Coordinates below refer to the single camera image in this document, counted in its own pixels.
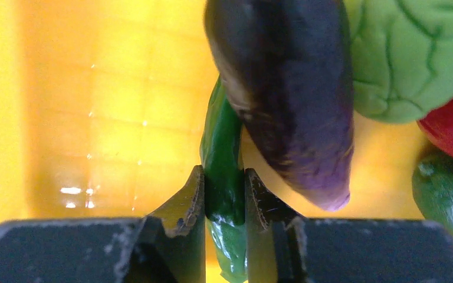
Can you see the dark green avocado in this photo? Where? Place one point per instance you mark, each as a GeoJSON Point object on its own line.
{"type": "Point", "coordinates": [432, 188]}

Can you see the green chili pepper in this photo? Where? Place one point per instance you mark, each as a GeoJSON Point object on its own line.
{"type": "Point", "coordinates": [224, 185]}

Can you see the purple eggplant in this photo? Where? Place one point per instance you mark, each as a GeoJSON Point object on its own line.
{"type": "Point", "coordinates": [287, 72]}

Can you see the light green cabbage ball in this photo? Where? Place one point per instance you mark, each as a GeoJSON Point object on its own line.
{"type": "Point", "coordinates": [402, 57]}

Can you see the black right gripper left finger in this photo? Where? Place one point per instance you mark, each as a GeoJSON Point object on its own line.
{"type": "Point", "coordinates": [167, 245]}

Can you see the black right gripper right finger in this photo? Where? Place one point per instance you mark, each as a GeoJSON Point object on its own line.
{"type": "Point", "coordinates": [285, 246]}

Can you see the yellow plastic tray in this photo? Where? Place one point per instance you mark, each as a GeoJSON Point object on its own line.
{"type": "Point", "coordinates": [115, 97]}

